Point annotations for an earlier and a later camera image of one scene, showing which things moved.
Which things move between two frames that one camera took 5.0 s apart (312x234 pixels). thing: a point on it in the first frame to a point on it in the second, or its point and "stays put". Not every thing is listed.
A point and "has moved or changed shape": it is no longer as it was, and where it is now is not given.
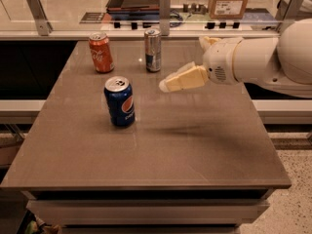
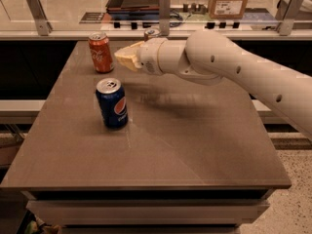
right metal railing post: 288,9 stays put
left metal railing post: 44,27 stays put
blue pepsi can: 120,98 has moved or changed shape
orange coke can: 101,52 stays put
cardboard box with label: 228,2 stays put
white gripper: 219,62 to 150,57
